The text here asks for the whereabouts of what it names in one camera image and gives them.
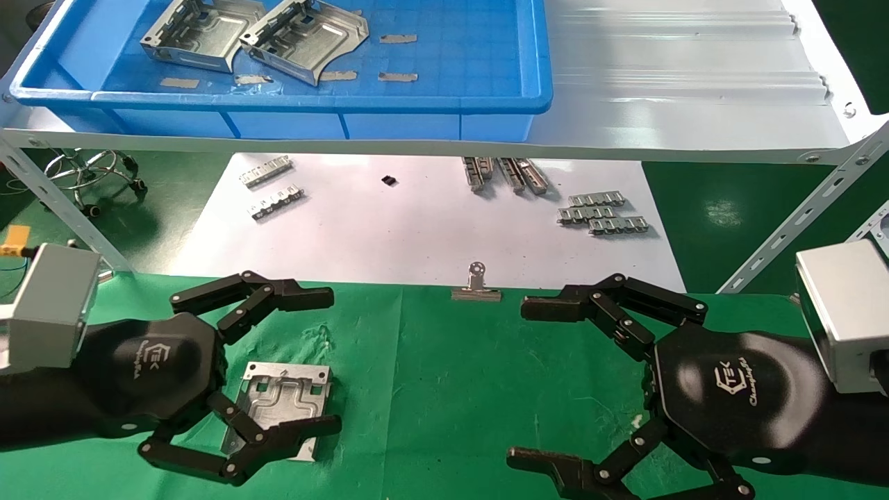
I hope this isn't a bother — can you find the yellow cable connector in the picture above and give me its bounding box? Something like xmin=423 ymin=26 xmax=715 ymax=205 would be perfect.
xmin=0 ymin=224 xmax=33 ymax=258

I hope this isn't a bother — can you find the perforated white rack strut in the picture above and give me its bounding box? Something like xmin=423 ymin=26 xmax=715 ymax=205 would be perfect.
xmin=716 ymin=122 xmax=889 ymax=294
xmin=843 ymin=201 xmax=889 ymax=259
xmin=0 ymin=135 xmax=134 ymax=274

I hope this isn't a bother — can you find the chrome stool base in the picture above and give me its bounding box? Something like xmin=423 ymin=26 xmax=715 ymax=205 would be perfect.
xmin=42 ymin=148 xmax=149 ymax=218

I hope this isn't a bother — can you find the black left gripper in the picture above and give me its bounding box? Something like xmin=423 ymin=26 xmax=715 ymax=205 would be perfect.
xmin=72 ymin=271 xmax=343 ymax=488

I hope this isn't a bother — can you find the small notched metal rail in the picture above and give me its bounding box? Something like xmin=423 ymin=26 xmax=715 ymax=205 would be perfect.
xmin=249 ymin=183 xmax=306 ymax=222
xmin=239 ymin=155 xmax=294 ymax=190

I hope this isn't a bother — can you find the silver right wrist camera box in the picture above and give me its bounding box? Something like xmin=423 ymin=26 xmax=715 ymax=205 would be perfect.
xmin=795 ymin=240 xmax=889 ymax=397

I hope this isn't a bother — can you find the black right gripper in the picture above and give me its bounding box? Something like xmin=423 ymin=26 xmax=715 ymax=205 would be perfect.
xmin=506 ymin=273 xmax=842 ymax=500

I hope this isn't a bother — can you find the white paper sheet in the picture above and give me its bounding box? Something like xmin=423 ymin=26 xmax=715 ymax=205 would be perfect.
xmin=169 ymin=152 xmax=689 ymax=294

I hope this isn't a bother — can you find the green cloth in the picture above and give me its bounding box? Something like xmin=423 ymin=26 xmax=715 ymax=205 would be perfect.
xmin=0 ymin=271 xmax=889 ymax=500

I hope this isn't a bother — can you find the stamped sheet metal part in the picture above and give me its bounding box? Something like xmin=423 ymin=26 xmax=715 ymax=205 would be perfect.
xmin=222 ymin=360 xmax=333 ymax=463
xmin=140 ymin=0 xmax=269 ymax=74
xmin=239 ymin=0 xmax=371 ymax=88

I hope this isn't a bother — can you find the white metal shelf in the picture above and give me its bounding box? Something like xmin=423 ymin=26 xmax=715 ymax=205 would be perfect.
xmin=0 ymin=0 xmax=889 ymax=167

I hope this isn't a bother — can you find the black round seat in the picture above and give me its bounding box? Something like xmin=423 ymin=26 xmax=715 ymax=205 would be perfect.
xmin=26 ymin=0 xmax=56 ymax=31

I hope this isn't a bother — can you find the toothed metal bracket strip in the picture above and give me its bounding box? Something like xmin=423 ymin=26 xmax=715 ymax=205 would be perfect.
xmin=567 ymin=192 xmax=627 ymax=208
xmin=556 ymin=205 xmax=620 ymax=226
xmin=588 ymin=215 xmax=651 ymax=237

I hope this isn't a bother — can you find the blue plastic bin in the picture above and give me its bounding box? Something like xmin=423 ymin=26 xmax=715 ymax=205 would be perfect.
xmin=10 ymin=0 xmax=555 ymax=142

